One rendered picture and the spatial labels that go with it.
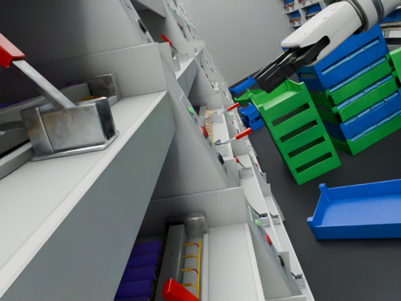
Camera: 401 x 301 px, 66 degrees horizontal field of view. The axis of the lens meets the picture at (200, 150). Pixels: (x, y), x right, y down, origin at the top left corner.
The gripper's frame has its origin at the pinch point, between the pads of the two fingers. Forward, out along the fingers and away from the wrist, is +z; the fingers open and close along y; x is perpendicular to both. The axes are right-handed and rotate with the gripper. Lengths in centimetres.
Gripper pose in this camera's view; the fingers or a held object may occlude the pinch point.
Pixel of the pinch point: (269, 77)
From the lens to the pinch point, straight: 55.6
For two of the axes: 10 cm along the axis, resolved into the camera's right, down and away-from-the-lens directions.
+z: -7.6, 6.1, 2.2
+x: 6.5, 7.2, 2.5
